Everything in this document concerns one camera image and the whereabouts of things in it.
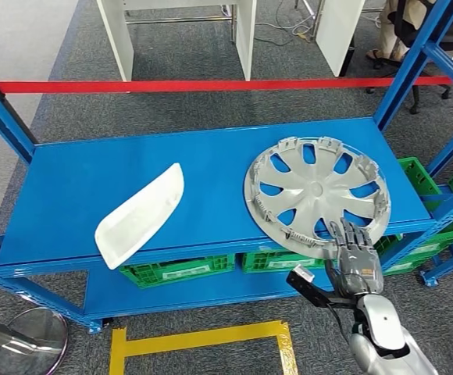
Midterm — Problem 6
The white desk panel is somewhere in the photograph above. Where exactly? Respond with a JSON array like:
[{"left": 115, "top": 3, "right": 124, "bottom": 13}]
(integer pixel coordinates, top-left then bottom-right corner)
[{"left": 315, "top": 0, "right": 365, "bottom": 77}]

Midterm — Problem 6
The person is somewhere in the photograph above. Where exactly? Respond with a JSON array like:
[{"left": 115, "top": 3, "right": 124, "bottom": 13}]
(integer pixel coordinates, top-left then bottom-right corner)
[{"left": 365, "top": 0, "right": 432, "bottom": 70}]

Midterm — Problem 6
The silver plastic hubcap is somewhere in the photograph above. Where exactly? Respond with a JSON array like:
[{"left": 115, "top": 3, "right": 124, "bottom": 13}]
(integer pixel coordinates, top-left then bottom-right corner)
[{"left": 244, "top": 136, "right": 392, "bottom": 260}]

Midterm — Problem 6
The white desk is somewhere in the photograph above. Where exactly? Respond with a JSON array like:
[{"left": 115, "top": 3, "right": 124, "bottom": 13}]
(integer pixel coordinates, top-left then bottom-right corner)
[{"left": 95, "top": 0, "right": 257, "bottom": 82}]

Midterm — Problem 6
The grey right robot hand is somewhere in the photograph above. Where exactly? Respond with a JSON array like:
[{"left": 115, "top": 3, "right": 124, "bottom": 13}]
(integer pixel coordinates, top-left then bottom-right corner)
[{"left": 325, "top": 217, "right": 384, "bottom": 300}]

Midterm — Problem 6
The pale floor cable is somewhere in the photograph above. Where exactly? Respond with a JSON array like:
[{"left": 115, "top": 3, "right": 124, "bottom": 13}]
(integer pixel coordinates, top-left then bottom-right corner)
[{"left": 255, "top": 12, "right": 317, "bottom": 42}]

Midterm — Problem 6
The blue metal shelf rack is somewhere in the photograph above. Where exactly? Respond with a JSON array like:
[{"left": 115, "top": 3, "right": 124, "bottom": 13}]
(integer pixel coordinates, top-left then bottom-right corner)
[
  {"left": 0, "top": 0, "right": 453, "bottom": 337},
  {"left": 420, "top": 204, "right": 453, "bottom": 288}
]

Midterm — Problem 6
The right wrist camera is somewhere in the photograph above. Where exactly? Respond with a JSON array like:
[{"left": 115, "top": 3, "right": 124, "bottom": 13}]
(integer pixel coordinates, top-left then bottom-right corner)
[{"left": 286, "top": 263, "right": 355, "bottom": 312}]

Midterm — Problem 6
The white plastic trim part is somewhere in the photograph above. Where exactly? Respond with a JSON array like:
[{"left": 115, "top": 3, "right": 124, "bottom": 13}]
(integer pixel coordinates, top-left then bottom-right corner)
[{"left": 94, "top": 162, "right": 185, "bottom": 271}]

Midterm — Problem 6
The red barrier tape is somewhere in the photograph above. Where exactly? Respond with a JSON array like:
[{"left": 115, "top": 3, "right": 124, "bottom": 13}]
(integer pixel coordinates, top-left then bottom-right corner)
[{"left": 0, "top": 74, "right": 453, "bottom": 96}]

